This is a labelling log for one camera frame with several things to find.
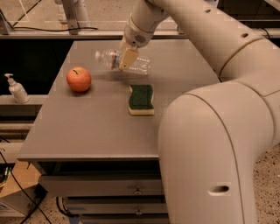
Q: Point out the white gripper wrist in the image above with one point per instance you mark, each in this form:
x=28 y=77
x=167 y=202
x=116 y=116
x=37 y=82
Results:
x=136 y=37

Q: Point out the clear plastic water bottle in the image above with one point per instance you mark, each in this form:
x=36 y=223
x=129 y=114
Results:
x=111 y=59

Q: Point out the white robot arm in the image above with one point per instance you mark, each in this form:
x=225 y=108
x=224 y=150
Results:
x=210 y=138

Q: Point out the white pump dispenser bottle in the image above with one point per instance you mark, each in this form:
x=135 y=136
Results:
x=17 y=90

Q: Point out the green and yellow sponge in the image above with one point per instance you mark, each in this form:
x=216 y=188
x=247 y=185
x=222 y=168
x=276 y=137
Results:
x=140 y=100

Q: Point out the red apple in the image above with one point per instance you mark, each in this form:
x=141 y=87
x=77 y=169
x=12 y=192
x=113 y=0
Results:
x=78 y=79

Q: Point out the grey drawer cabinet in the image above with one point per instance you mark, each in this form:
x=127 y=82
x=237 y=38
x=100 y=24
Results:
x=93 y=132

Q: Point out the top grey drawer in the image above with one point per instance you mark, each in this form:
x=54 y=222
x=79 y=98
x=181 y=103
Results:
x=102 y=185

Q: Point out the grey drawer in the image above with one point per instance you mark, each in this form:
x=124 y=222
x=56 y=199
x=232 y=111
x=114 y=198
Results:
x=117 y=205
x=125 y=219
x=102 y=185

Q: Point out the middle grey drawer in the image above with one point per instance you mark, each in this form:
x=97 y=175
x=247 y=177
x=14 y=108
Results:
x=117 y=205

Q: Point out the bottom grey drawer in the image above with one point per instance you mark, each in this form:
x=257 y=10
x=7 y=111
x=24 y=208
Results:
x=125 y=219

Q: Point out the cardboard box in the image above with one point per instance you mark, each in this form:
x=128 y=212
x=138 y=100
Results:
x=19 y=190

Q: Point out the left metal bracket post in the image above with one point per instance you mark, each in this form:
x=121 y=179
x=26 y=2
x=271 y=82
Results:
x=71 y=19

